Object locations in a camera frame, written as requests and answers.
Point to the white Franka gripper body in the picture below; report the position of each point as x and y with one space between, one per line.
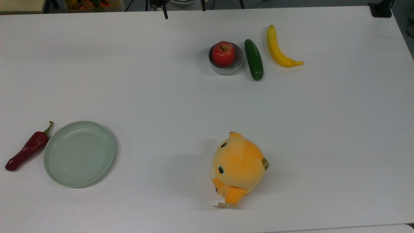
158 3

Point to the red apple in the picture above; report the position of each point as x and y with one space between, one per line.
223 54

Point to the black tripod leg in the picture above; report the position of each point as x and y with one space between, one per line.
242 4
203 5

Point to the basket of toy fruit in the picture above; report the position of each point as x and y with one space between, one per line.
93 5

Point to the grey round bowl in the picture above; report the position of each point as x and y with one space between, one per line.
237 63

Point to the green cucumber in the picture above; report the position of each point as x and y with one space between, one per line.
253 59

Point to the yellow banana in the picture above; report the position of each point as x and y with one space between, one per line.
276 49

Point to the beige wooden side table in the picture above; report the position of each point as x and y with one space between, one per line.
21 5

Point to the pale green plate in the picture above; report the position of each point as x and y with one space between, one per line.
79 153

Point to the orange plush chick toy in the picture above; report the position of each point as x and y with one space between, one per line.
237 168

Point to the dark red chili pepper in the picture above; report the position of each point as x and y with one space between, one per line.
29 149

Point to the black table clamp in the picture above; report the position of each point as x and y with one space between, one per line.
380 9

